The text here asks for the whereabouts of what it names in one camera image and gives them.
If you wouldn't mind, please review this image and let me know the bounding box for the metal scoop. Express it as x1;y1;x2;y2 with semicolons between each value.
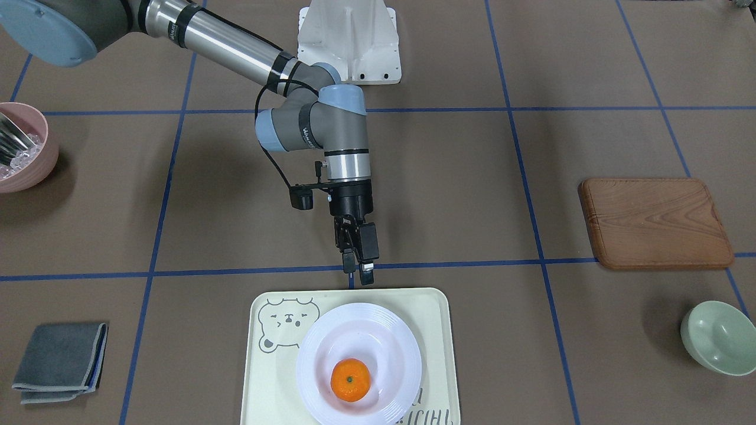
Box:
1;113;35;167

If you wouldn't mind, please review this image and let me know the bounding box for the grey folded cloth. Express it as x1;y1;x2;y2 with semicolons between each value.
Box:
12;322;109;404

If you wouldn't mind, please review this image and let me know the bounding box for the light green bowl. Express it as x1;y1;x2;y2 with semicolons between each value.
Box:
680;300;755;377

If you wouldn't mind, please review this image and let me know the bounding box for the wooden cutting board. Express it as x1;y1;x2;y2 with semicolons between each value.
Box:
578;178;735;270

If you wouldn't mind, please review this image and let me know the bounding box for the pink bowl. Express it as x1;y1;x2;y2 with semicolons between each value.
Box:
1;102;59;194

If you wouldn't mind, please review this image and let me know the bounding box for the ice cubes pile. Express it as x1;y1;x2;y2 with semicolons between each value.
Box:
1;133;45;181

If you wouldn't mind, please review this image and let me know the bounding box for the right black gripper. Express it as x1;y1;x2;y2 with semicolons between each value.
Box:
328;179;380;287

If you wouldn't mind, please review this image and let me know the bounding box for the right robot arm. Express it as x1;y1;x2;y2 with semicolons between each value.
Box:
2;1;380;285

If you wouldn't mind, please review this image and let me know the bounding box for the cream bear serving tray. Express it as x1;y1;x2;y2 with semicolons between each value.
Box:
240;287;461;424

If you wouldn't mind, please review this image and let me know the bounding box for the orange mandarin fruit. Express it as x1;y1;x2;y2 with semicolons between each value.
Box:
330;358;371;403

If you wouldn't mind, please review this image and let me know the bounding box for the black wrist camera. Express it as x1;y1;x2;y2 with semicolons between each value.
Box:
289;185;314;211

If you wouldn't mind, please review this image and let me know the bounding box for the white round plate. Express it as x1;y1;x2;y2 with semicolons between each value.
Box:
295;302;423;424

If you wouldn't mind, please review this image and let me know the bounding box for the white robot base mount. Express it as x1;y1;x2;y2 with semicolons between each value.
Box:
296;1;402;84

